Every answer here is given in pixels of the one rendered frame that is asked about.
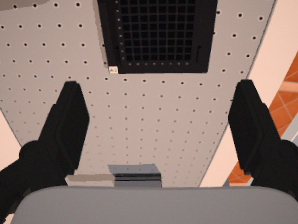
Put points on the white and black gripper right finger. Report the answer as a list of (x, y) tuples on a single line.
[(261, 153)]

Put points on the black flat square plate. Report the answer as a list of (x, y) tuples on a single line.
[(109, 31)]

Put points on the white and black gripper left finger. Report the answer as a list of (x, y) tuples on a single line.
[(46, 162)]

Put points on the grey rectangular base plate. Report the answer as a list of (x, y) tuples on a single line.
[(168, 123)]

